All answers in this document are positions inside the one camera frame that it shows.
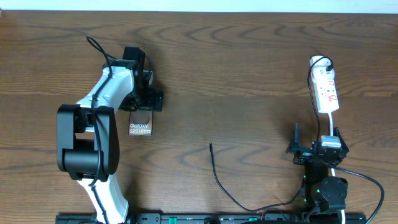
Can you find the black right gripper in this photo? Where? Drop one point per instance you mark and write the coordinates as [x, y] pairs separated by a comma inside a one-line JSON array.
[[304, 154]]

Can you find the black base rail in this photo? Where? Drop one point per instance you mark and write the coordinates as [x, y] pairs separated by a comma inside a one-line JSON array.
[[156, 218]]

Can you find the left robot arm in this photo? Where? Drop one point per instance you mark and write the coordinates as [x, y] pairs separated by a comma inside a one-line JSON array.
[[87, 135]]

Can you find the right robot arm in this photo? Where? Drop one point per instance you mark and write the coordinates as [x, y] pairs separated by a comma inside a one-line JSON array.
[[323, 192]]

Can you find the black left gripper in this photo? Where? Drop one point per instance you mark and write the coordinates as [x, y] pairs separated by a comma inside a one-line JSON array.
[[150, 104]]

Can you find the bronze Galaxy smartphone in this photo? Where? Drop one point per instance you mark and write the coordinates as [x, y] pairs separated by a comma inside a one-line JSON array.
[[140, 123]]

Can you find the white USB charger adapter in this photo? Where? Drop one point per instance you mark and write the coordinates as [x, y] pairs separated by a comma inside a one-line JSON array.
[[321, 66]]

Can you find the white power strip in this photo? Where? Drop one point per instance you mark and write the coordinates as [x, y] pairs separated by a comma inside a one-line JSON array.
[[325, 89]]

